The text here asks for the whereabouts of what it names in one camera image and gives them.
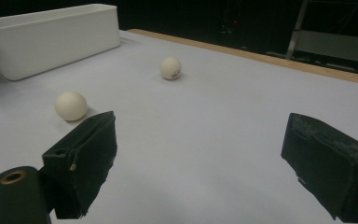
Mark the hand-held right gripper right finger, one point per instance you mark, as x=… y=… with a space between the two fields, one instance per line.
x=332 y=168

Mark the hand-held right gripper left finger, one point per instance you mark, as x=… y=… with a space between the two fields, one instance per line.
x=84 y=161

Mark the plain white ball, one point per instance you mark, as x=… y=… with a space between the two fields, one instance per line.
x=71 y=106

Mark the white plastic bin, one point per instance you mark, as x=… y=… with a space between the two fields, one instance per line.
x=49 y=46

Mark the white ball with dark print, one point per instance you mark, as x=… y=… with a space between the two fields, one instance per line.
x=171 y=68

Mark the white metal stand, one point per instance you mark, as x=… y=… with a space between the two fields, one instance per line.
x=332 y=45

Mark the white table mat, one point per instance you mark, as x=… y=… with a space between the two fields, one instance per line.
x=205 y=124

